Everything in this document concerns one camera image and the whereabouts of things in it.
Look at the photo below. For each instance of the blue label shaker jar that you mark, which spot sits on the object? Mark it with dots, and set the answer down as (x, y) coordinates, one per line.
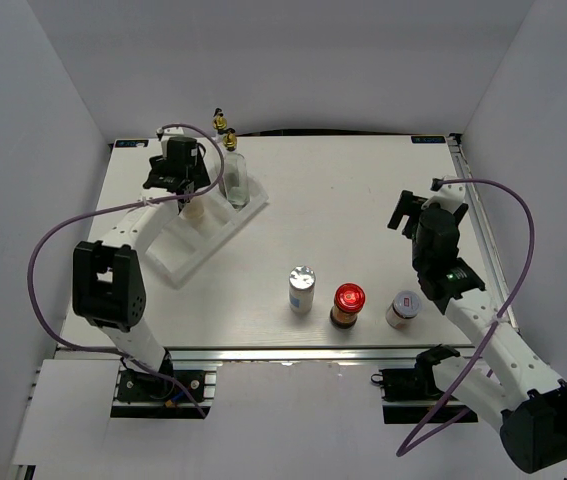
(302, 282)

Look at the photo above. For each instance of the red lid sauce jar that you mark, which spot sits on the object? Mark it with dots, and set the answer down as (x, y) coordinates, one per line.
(349, 300)

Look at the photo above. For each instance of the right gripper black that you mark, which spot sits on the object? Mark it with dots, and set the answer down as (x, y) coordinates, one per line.
(401, 209)

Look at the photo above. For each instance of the aluminium table frame rail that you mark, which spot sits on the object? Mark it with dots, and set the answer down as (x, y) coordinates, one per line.
(506, 295)

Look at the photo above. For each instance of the left corner logo sticker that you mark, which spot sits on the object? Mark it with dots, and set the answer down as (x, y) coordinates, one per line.
(131, 143)

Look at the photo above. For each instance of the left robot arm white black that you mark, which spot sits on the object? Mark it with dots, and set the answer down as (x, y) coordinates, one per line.
(107, 285)

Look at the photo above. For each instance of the corner logo sticker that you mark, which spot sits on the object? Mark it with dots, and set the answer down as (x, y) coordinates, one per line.
(131, 143)
(428, 139)

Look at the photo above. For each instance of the shaker jar metal lid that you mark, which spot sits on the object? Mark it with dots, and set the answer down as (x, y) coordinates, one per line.
(193, 210)

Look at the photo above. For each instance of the white compartment tray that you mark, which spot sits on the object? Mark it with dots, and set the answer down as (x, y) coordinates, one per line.
(174, 246)

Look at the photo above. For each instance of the white lid small jar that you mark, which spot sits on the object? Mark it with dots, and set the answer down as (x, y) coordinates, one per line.
(405, 306)

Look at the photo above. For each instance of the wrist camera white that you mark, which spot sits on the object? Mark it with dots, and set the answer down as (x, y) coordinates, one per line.
(165, 134)
(447, 196)

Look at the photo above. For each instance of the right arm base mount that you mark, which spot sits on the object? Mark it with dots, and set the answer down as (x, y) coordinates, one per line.
(410, 392)

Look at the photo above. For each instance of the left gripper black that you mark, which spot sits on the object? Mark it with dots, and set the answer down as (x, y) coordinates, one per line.
(199, 171)

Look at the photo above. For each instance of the right corner logo sticker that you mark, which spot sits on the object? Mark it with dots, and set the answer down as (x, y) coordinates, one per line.
(428, 139)

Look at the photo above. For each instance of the glass bottle clear liquid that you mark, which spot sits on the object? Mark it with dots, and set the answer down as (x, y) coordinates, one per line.
(235, 176)

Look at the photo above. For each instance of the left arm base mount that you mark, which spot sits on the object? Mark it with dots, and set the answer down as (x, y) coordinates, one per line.
(138, 395)

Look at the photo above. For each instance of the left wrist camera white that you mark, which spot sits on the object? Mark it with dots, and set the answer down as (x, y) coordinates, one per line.
(165, 134)

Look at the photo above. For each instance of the glass bottle dark sauce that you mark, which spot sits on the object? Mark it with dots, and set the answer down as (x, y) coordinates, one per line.
(220, 126)

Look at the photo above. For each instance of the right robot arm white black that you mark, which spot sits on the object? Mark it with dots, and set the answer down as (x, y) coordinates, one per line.
(524, 400)

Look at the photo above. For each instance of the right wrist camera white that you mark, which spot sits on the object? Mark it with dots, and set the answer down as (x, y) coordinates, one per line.
(447, 196)

